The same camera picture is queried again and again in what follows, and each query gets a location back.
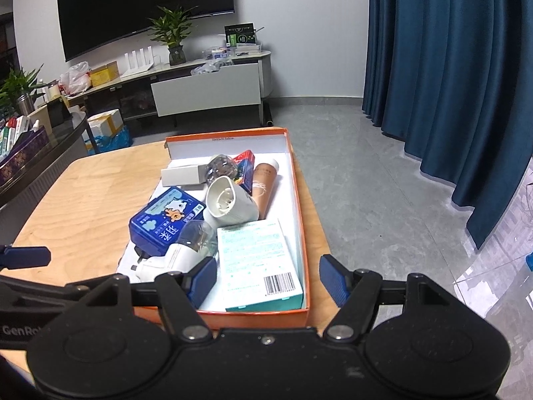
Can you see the teal cardboard box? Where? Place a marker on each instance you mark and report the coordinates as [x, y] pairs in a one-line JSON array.
[[257, 272]]

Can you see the black curved side table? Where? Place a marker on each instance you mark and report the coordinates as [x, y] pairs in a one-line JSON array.
[[62, 138]]

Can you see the blue plastic bag on floor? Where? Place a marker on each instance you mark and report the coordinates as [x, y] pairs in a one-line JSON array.
[[122, 139]]

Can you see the potted plant on cabinet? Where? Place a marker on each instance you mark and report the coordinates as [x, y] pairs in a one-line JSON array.
[[171, 28]]

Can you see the white yellow carton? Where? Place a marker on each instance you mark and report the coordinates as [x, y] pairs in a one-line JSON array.
[[107, 123]]

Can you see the white TV cabinet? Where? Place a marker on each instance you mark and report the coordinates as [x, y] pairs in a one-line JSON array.
[[172, 90]]

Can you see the black green display box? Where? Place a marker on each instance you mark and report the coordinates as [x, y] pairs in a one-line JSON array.
[[240, 34]]

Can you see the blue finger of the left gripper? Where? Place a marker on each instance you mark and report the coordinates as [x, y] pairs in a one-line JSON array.
[[24, 257]]

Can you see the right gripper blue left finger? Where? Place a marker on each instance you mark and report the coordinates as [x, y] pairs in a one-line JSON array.
[[199, 282]]

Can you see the blue cartoon tin box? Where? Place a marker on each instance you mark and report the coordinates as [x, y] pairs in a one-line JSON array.
[[158, 225]]

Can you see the small white product box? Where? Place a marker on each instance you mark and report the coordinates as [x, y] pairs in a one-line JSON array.
[[184, 175]]

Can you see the yellow box on cabinet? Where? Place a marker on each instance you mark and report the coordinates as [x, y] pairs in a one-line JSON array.
[[104, 74]]

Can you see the white plastic bag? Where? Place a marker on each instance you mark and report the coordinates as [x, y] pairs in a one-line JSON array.
[[76, 79]]

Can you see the white round plug-in device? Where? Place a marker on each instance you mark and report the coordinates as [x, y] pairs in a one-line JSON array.
[[227, 204]]

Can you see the white router with antennas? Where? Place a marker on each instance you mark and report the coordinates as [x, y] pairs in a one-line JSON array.
[[139, 61]]

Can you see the rose gold spray bottle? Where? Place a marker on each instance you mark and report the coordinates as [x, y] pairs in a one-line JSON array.
[[263, 185]]

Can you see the white plug-in vaporizer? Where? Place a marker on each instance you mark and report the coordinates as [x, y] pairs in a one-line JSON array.
[[196, 241]]

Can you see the clear glass refill bottle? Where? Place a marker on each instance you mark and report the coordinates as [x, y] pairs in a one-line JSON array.
[[221, 165]]

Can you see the potted plant in steel cup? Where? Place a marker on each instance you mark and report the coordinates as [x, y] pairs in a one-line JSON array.
[[17, 83]]

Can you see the purple patterned storage box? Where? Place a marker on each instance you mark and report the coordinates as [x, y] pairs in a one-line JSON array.
[[25, 149]]

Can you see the blue curtain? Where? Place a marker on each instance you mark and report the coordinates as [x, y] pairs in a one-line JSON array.
[[452, 79]]

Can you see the orange white box tray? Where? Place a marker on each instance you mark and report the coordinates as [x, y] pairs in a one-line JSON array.
[[284, 207]]

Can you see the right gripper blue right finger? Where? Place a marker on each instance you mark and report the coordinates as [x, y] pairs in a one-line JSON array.
[[336, 279]]

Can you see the red playing card box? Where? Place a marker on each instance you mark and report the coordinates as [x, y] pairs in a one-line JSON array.
[[245, 165]]

